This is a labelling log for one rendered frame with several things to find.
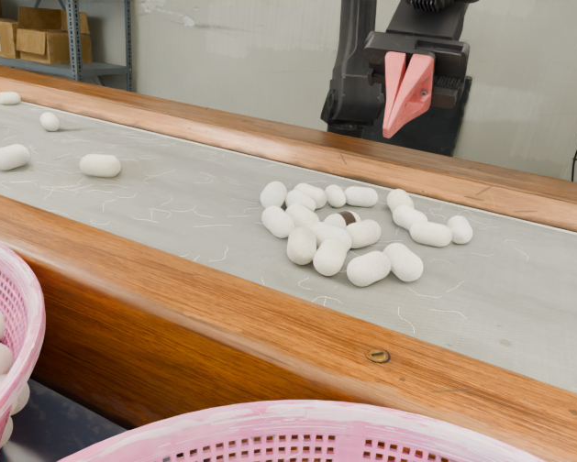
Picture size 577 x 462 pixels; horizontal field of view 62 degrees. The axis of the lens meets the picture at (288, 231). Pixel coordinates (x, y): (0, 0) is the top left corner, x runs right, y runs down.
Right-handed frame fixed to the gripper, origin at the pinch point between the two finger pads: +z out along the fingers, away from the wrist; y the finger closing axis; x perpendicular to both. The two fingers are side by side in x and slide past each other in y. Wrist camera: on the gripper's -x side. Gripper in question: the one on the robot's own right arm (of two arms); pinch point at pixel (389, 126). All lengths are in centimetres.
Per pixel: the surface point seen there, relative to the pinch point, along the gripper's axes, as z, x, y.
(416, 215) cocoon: 9.1, -0.4, 5.4
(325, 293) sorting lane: 20.8, -8.0, 2.8
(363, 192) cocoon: 6.8, 1.8, -0.3
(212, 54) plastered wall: -128, 127, -142
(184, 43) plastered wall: -129, 123, -158
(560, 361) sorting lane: 20.0, -7.3, 16.8
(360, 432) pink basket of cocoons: 28.7, -17.7, 8.8
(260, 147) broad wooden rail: 0.2, 8.2, -16.7
